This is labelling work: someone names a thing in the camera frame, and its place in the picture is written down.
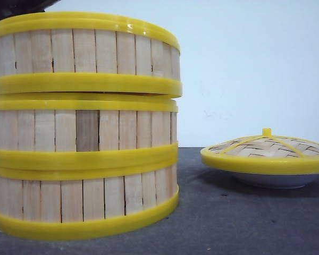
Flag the woven bamboo steamer lid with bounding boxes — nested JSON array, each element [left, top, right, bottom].
[[200, 128, 319, 175]]

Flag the bamboo steamer drawer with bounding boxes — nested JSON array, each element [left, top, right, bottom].
[[0, 93, 178, 181], [0, 12, 182, 98], [0, 162, 180, 242]]

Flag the white plate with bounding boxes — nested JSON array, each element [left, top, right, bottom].
[[231, 172, 319, 189]]

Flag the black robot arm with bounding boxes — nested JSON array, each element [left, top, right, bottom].
[[0, 0, 59, 20]]

